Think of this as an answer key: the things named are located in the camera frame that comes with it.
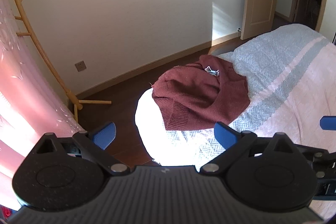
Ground maroon knit cardigan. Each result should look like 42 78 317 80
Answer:
152 55 251 131

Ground wooden coat rack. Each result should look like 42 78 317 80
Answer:
14 0 112 122

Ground pink curtain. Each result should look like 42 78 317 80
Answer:
1 0 83 210

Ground wall power socket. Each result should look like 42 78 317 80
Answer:
75 61 87 72

